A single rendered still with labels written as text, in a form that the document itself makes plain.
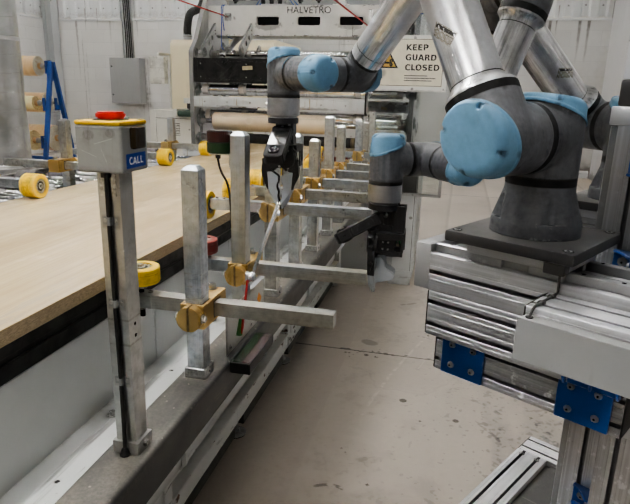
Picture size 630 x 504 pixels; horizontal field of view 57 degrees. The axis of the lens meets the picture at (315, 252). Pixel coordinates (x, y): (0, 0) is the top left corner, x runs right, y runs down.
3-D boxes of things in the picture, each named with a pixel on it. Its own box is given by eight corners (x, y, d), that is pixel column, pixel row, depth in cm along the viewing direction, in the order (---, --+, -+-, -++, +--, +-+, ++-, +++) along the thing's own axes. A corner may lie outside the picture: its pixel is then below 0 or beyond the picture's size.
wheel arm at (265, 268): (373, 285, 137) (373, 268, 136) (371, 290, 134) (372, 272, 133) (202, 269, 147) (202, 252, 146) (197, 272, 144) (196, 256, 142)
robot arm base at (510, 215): (593, 232, 102) (602, 175, 99) (560, 246, 91) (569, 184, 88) (512, 217, 111) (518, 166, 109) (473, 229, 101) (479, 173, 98)
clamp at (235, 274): (262, 271, 147) (263, 252, 145) (244, 288, 134) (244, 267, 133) (242, 269, 148) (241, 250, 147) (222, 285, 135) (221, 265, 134)
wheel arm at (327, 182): (391, 190, 206) (392, 180, 205) (390, 192, 203) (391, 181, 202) (258, 182, 217) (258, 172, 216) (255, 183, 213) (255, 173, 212)
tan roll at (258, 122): (405, 137, 381) (406, 118, 378) (404, 138, 370) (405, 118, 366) (204, 128, 412) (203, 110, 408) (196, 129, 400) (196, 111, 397)
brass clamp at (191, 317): (228, 309, 123) (228, 287, 122) (203, 334, 111) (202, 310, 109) (202, 306, 125) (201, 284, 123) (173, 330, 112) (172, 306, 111)
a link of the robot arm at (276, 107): (295, 98, 128) (260, 97, 130) (294, 119, 130) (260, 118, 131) (303, 98, 135) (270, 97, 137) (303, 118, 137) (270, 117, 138)
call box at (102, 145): (149, 173, 85) (146, 118, 83) (123, 179, 78) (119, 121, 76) (106, 170, 86) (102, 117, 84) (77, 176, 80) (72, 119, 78)
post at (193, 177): (211, 393, 121) (205, 164, 108) (204, 401, 118) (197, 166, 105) (195, 391, 122) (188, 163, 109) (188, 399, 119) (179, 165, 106)
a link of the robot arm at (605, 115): (631, 160, 126) (642, 95, 122) (584, 153, 138) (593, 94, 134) (672, 159, 130) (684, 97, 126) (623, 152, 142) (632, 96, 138)
